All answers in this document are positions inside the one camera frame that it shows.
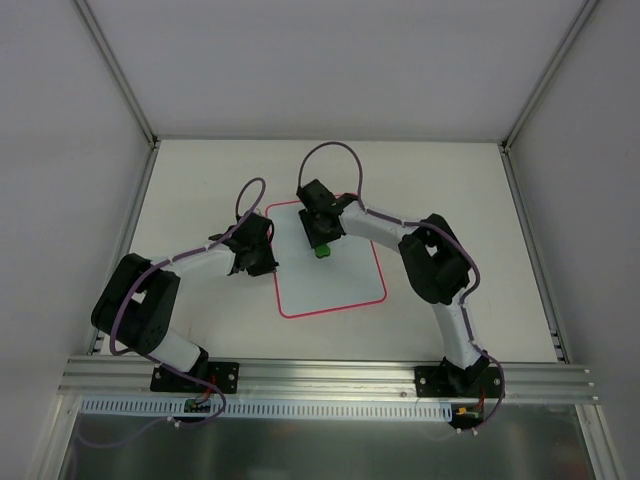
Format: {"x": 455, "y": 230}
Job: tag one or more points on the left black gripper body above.
{"x": 261, "y": 265}

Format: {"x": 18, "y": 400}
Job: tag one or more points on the left aluminium corner post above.
{"x": 108, "y": 57}

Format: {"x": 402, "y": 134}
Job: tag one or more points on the aluminium corner post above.
{"x": 543, "y": 82}
{"x": 108, "y": 57}

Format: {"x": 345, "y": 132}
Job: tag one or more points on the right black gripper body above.
{"x": 321, "y": 234}

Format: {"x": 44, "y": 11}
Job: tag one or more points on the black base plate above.
{"x": 437, "y": 382}
{"x": 222, "y": 374}

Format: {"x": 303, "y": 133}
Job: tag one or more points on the pink framed whiteboard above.
{"x": 351, "y": 277}

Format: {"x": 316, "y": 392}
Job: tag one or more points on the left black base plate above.
{"x": 222, "y": 374}

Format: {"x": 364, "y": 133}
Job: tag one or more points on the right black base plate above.
{"x": 437, "y": 382}

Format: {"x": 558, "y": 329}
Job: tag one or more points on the green whiteboard eraser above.
{"x": 322, "y": 251}

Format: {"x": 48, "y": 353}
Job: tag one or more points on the right aluminium corner post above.
{"x": 543, "y": 82}

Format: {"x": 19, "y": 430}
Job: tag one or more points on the white slotted cable duct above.
{"x": 439, "y": 412}

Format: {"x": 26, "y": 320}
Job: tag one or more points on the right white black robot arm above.
{"x": 436, "y": 265}

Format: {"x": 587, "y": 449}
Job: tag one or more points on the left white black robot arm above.
{"x": 136, "y": 306}

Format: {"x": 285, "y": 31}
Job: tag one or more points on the aluminium front rail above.
{"x": 524, "y": 383}

